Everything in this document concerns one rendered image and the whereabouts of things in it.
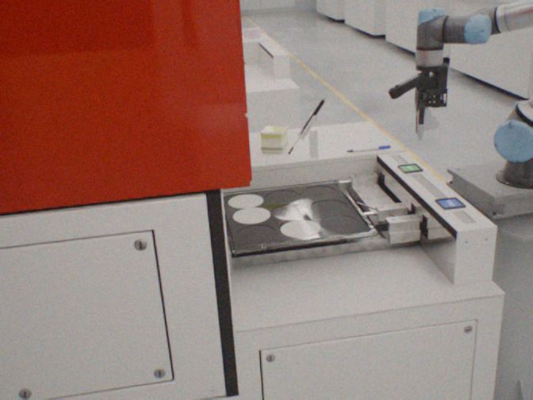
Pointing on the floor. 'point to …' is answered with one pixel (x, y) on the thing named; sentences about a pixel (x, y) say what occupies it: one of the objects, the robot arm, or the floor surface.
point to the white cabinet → (377, 355)
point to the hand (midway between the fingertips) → (417, 134)
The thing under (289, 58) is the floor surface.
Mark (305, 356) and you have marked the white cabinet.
